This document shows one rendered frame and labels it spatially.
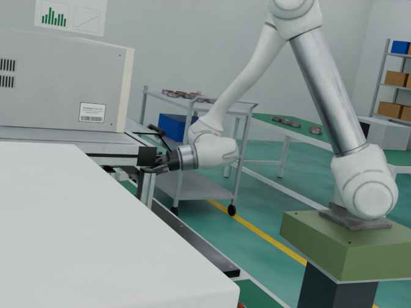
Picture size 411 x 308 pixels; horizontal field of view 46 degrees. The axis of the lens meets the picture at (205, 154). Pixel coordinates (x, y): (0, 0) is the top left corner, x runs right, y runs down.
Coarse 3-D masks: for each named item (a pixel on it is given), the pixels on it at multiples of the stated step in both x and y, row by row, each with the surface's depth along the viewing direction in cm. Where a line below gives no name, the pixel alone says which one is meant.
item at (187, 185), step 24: (144, 96) 443; (168, 96) 423; (192, 96) 430; (168, 120) 432; (192, 120) 434; (168, 144) 402; (240, 168) 411; (168, 192) 396; (192, 192) 405; (216, 192) 416
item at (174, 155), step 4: (168, 152) 166; (172, 152) 166; (176, 152) 166; (164, 156) 169; (168, 156) 165; (172, 156) 165; (176, 156) 165; (164, 160) 166; (168, 160) 166; (172, 160) 165; (176, 160) 165; (156, 164) 165; (160, 164) 164; (164, 164) 164; (168, 164) 165; (172, 164) 165; (176, 164) 166; (168, 168) 170; (172, 168) 166; (176, 168) 167
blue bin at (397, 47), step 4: (396, 44) 779; (400, 44) 773; (404, 44) 766; (408, 44) 764; (392, 48) 786; (396, 48) 778; (400, 48) 772; (404, 48) 766; (408, 48) 766; (392, 52) 785; (396, 52) 778; (400, 52) 772; (404, 52) 765
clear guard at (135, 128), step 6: (126, 120) 169; (132, 120) 171; (126, 126) 157; (132, 126) 159; (138, 126) 161; (144, 126) 163; (132, 132) 150; (138, 132) 151; (144, 132) 153; (150, 132) 155; (150, 138) 169; (156, 138) 161; (162, 144) 160; (168, 150) 160
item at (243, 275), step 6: (168, 210) 181; (198, 234) 163; (204, 240) 158; (228, 258) 147; (234, 264) 144; (240, 270) 140; (240, 276) 137; (246, 276) 137; (258, 282) 135; (264, 288) 132; (270, 294) 129; (276, 300) 126; (288, 306) 124
